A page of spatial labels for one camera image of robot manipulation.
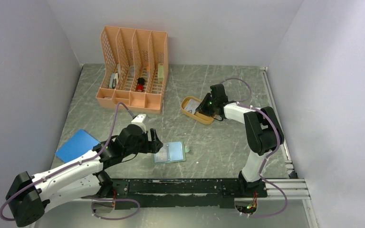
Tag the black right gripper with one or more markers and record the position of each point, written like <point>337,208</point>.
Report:
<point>202,107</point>

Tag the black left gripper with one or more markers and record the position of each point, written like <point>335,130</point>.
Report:
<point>157,143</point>

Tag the white VIP credit card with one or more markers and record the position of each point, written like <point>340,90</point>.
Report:
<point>162,156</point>

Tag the yellow oval tray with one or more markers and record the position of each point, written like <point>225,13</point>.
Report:
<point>206,120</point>

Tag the light blue credit card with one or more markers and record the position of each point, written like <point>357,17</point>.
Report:
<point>176,151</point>

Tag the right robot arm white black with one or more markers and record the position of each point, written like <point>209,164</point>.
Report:
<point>263,131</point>

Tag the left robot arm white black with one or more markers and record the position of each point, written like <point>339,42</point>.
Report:
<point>31,196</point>

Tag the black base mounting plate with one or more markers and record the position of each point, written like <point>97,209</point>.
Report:
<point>166,193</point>

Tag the pale green eraser box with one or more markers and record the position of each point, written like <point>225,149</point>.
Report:
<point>160,73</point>

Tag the red black small bottle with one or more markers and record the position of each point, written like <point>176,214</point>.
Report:
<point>140,84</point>

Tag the blue notebook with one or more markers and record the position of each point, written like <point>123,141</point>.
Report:
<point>76,146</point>

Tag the grey white utility knife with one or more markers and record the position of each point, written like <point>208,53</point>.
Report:
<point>113,80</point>

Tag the peach plastic file organizer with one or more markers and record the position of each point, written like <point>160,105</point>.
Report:
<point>134,53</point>

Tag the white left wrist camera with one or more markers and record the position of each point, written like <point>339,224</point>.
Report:
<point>140,120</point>

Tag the aluminium rail frame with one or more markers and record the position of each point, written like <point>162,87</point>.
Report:
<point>289,189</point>

